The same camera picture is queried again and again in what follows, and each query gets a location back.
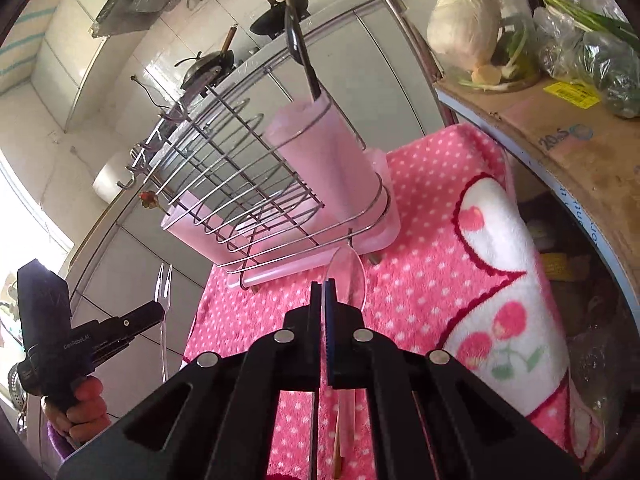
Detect pink polka dot blanket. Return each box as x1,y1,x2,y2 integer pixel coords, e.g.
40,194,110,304
182,122,601,480

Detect pink plastic utensil cup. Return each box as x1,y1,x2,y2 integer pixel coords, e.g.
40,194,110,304
263,92,384,242
160,195,262,267

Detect plastic bag of greens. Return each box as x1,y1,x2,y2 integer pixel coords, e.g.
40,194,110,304
532,5,640,119

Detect cardboard box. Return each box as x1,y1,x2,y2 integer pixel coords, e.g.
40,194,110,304
440,75,640,312

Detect clear plastic spoon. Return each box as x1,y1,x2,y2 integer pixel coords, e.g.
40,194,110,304
325,246,369,461

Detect white rice cooker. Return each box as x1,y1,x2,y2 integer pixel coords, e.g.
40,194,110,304
94,152,151,207

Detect pink plastic drip tray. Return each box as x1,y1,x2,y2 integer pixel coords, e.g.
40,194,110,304
160,147,404,292

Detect napa cabbage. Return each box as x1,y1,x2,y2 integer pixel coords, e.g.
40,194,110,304
427,0,503,72

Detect metal shelf unit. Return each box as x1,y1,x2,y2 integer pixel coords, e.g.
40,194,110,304
345,0,640,361

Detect black frying pan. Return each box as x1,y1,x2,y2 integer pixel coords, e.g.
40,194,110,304
249,0,311,39

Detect clear plastic container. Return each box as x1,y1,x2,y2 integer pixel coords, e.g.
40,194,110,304
495,0,544,82

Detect person's left hand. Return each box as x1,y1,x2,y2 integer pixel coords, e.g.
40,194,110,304
42,376,111,443

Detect black spoon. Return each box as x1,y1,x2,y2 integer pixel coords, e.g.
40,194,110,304
284,7,324,102

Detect green onions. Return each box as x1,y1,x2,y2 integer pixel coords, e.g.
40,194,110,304
507,0,640,47

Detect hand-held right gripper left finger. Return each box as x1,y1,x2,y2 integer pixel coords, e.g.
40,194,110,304
57,282,326,480

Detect pale vegetable piece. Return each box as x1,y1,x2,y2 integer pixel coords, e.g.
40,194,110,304
471,64,502,86

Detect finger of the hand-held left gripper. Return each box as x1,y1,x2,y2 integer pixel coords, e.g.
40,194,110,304
120,301,166,334
90,322,161,367

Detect gold flower spoon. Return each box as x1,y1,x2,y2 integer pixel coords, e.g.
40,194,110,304
139,191,171,216

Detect black wok with lid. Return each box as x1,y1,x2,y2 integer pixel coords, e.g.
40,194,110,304
174,27,236,92

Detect clear plastic fork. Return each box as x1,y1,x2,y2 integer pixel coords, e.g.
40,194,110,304
156,262,174,384

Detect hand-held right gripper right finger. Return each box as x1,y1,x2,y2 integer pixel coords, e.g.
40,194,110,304
322,280,583,480

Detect metal wire utensil rack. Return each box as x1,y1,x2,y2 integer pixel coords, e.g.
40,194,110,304
117,67,391,292

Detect window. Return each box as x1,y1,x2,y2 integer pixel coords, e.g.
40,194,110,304
0,155,76,361

